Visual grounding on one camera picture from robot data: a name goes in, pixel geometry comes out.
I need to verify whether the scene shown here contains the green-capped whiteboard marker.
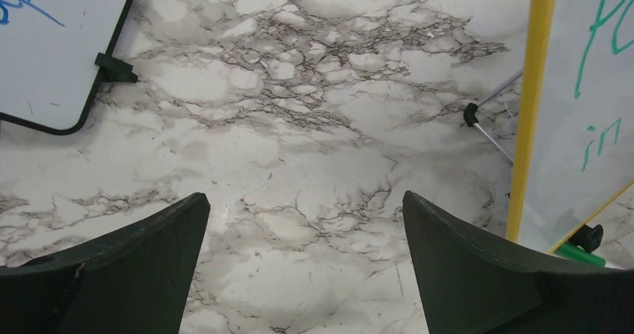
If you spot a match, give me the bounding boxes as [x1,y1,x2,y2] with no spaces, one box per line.
[553,242,624,270]

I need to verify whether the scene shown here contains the black-framed whiteboard with writing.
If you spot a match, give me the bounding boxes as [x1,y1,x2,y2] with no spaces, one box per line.
[1,0,138,135]

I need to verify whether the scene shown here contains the yellow-framed whiteboard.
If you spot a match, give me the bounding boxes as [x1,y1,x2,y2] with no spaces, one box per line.
[505,0,633,253]

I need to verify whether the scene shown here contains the whiteboard wire stand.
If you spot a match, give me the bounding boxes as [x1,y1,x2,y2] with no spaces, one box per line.
[462,69,523,165]

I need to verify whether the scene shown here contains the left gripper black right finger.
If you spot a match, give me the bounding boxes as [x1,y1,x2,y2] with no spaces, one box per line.
[402,191,633,333]

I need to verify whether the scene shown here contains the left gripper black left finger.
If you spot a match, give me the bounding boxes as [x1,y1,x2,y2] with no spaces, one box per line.
[1,193,210,333]

